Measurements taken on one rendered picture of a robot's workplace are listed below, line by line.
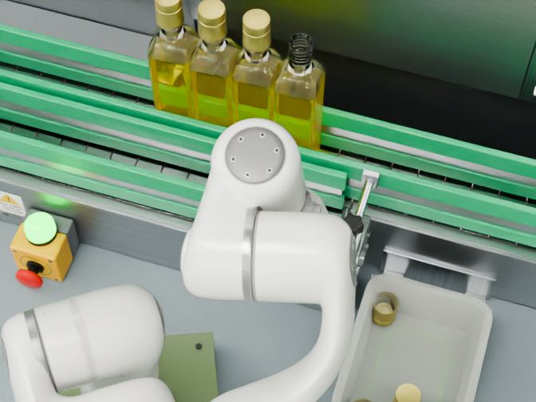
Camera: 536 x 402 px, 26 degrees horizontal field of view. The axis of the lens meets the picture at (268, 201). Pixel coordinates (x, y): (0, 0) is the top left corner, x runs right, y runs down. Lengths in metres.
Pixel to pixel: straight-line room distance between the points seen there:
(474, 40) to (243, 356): 0.53
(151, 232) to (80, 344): 0.41
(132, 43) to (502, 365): 0.72
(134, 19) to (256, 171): 0.84
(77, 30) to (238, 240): 0.92
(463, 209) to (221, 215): 0.66
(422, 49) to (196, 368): 0.52
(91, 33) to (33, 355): 0.69
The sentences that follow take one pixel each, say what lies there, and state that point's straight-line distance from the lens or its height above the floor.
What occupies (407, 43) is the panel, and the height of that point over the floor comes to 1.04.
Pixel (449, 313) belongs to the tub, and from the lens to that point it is 1.62.
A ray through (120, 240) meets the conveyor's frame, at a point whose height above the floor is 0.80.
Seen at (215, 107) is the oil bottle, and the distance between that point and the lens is 1.54.
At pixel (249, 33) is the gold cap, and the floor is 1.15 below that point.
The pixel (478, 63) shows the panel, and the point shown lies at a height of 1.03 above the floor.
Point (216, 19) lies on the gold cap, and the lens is 1.42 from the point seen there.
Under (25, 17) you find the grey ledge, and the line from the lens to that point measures 1.83.
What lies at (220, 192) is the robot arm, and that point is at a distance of 0.94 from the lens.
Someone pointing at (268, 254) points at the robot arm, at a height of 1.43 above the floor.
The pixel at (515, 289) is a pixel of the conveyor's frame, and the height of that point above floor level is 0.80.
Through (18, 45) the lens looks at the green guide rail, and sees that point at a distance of 1.72.
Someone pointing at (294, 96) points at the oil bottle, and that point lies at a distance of 1.46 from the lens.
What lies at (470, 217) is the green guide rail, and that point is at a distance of 1.57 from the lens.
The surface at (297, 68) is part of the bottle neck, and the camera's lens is 1.44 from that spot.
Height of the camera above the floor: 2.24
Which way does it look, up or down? 58 degrees down
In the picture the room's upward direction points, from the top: straight up
